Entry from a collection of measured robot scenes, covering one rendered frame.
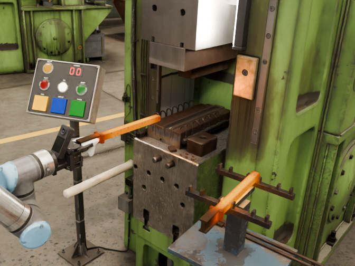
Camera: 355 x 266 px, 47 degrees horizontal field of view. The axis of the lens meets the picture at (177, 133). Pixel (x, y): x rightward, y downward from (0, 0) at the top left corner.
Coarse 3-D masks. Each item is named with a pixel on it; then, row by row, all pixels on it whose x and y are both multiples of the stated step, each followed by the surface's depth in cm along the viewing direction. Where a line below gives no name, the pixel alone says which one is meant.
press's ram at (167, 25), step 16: (144, 0) 171; (160, 0) 165; (176, 0) 160; (192, 0) 155; (208, 0) 158; (224, 0) 166; (144, 16) 173; (160, 16) 168; (176, 16) 162; (192, 16) 158; (208, 16) 161; (224, 16) 170; (144, 32) 176; (160, 32) 170; (176, 32) 165; (192, 32) 160; (208, 32) 164; (224, 32) 173; (192, 48) 162
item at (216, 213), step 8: (248, 176) 149; (256, 176) 150; (240, 184) 144; (248, 184) 144; (232, 192) 139; (240, 192) 139; (224, 200) 134; (232, 200) 134; (216, 208) 127; (224, 208) 129; (208, 216) 123; (216, 216) 128; (208, 224) 124
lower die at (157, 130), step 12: (192, 108) 213; (204, 108) 211; (168, 120) 193; (192, 120) 192; (204, 120) 195; (216, 120) 200; (156, 132) 189; (168, 132) 184; (180, 132) 180; (168, 144) 186; (180, 144) 181
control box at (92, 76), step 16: (64, 64) 201; (80, 64) 200; (48, 80) 202; (64, 80) 200; (80, 80) 198; (96, 80) 197; (32, 96) 202; (48, 96) 201; (64, 96) 199; (80, 96) 197; (96, 96) 199; (32, 112) 201; (48, 112) 199; (96, 112) 201
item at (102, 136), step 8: (144, 120) 168; (152, 120) 171; (160, 120) 175; (120, 128) 158; (128, 128) 161; (136, 128) 164; (88, 136) 148; (96, 136) 149; (104, 136) 150; (112, 136) 155; (80, 144) 145
